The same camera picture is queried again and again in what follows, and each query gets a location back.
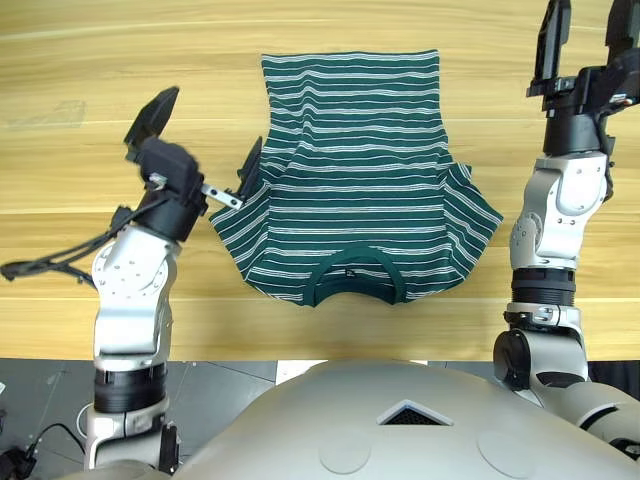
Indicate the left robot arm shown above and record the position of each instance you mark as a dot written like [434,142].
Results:
[132,280]

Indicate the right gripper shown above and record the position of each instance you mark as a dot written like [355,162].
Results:
[572,132]

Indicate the green white striped T-shirt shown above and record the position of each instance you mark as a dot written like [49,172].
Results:
[357,200]

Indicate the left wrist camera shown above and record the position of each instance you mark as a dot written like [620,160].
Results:
[167,165]

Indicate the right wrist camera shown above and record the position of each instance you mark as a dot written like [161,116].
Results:
[612,80]

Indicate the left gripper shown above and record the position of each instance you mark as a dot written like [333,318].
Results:
[170,217]

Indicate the robot body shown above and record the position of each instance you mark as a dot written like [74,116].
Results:
[410,430]

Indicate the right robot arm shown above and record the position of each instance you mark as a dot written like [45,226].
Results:
[555,220]

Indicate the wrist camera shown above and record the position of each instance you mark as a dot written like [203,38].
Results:
[167,165]
[612,80]

